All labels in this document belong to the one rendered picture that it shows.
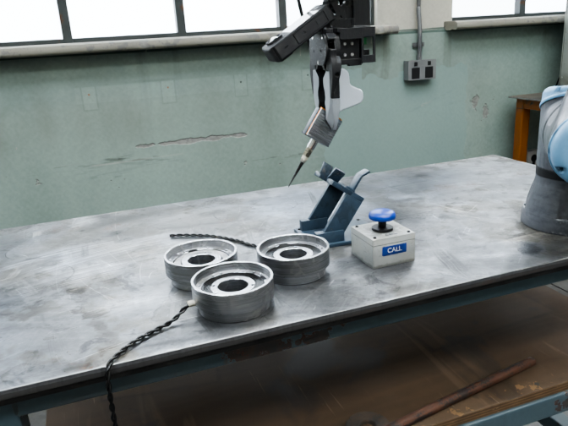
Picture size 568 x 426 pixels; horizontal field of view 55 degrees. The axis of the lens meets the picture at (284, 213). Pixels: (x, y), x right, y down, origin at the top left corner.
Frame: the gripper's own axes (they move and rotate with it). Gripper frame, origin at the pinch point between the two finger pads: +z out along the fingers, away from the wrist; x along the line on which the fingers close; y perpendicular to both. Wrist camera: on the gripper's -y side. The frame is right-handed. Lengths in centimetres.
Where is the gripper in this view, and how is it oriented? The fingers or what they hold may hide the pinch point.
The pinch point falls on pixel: (325, 120)
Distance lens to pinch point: 89.1
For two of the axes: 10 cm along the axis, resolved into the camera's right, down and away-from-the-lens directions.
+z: 0.6, 9.5, 3.1
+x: -3.0, -2.8, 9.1
